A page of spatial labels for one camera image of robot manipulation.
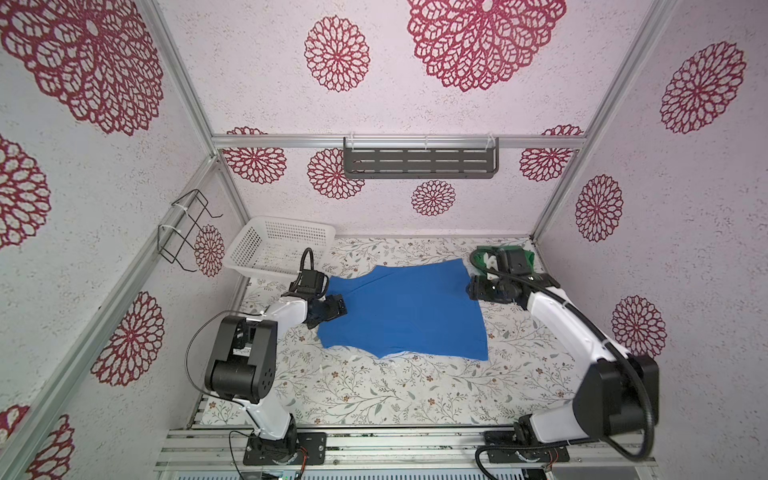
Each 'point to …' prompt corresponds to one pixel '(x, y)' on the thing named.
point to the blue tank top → (426, 308)
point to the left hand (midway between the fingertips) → (335, 316)
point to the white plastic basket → (275, 246)
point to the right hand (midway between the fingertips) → (480, 292)
